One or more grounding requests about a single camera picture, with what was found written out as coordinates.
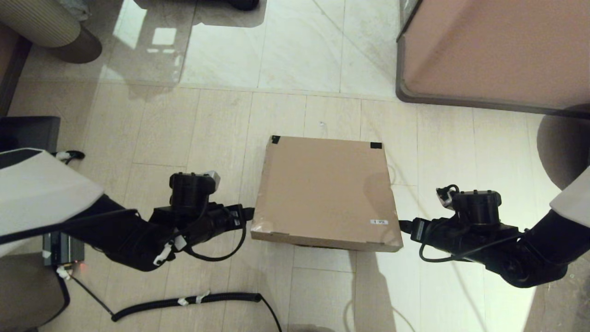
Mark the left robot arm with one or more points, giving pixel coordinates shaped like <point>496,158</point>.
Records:
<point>46,193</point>

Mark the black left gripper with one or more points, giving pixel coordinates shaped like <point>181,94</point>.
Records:
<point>207,223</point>

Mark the black rounded object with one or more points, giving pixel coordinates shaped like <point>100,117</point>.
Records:
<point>244,3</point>

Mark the black corrugated conduit, two tapes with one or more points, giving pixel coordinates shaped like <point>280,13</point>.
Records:
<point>184,302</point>

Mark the dark grey floor mat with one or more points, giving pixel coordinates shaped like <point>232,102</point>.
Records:
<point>27,131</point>

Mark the black corrugated conduit, taped end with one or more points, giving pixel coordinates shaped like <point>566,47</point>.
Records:
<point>73,155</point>

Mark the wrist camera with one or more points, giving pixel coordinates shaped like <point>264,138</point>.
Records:
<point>477,207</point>
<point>191,189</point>

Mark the brown cardboard shoe box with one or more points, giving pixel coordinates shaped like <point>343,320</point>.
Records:
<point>322,193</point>

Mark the pink cabinet with grey base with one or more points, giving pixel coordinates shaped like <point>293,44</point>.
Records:
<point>498,46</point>

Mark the grey crumpled cloth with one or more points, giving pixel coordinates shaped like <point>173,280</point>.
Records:
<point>76,9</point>

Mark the dark brown wooden furniture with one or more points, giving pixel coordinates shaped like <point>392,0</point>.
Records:
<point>9,69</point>

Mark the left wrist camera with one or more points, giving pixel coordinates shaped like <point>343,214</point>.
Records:
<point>191,189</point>

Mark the grey black power supply box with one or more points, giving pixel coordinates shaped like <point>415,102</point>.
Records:
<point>64,251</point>

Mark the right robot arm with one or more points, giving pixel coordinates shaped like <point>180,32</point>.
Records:
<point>544,258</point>

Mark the beige ribbed round stool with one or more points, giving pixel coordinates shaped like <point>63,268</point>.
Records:
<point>37,23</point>

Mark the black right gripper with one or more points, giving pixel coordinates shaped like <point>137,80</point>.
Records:
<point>465,242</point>

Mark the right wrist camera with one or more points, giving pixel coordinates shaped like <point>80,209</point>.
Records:
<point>477,207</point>

